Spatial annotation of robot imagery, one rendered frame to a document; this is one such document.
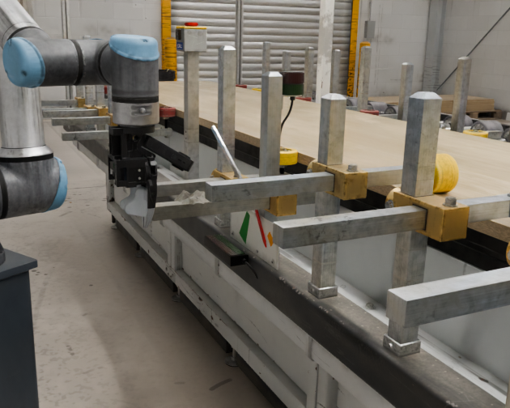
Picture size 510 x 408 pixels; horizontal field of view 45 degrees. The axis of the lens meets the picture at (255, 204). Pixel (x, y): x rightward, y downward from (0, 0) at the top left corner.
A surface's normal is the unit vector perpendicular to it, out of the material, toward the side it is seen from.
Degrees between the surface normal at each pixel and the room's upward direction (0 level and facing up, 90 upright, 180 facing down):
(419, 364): 0
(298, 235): 90
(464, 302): 90
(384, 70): 90
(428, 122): 90
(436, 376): 0
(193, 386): 0
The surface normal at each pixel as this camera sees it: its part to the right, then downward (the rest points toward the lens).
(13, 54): -0.70, 0.21
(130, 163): 0.43, 0.25
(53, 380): 0.03, -0.96
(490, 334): -0.90, 0.09
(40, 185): 0.66, 0.15
